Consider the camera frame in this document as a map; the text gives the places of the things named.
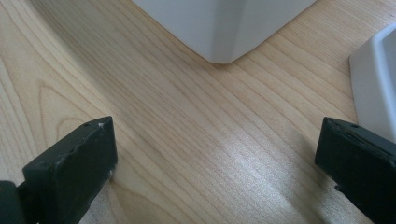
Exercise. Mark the white plastic box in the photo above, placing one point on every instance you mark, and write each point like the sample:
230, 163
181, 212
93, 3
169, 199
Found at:
224, 28

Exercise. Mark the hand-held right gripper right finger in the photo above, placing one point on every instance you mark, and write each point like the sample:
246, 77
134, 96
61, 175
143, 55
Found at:
358, 168

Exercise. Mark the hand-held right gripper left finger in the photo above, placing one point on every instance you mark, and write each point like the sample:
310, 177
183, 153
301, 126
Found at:
68, 174

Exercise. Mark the white plastic tray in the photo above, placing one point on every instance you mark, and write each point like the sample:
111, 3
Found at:
378, 87

